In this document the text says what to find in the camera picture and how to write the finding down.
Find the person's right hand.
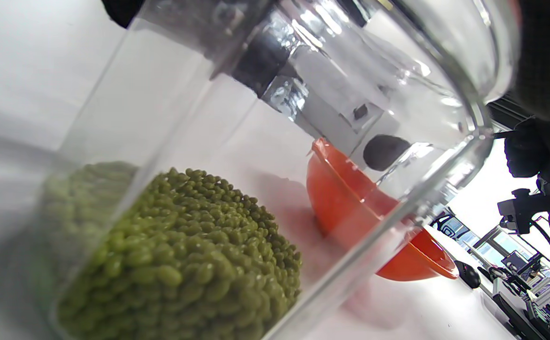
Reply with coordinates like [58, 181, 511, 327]
[497, 117, 550, 237]

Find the black measuring scoop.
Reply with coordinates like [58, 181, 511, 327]
[363, 130, 516, 171]

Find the orange plastic bowl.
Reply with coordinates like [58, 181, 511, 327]
[306, 138, 459, 282]

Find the large green mung beans heap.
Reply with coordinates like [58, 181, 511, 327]
[43, 161, 303, 340]

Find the clear glass jar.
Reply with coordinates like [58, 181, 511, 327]
[43, 0, 521, 340]

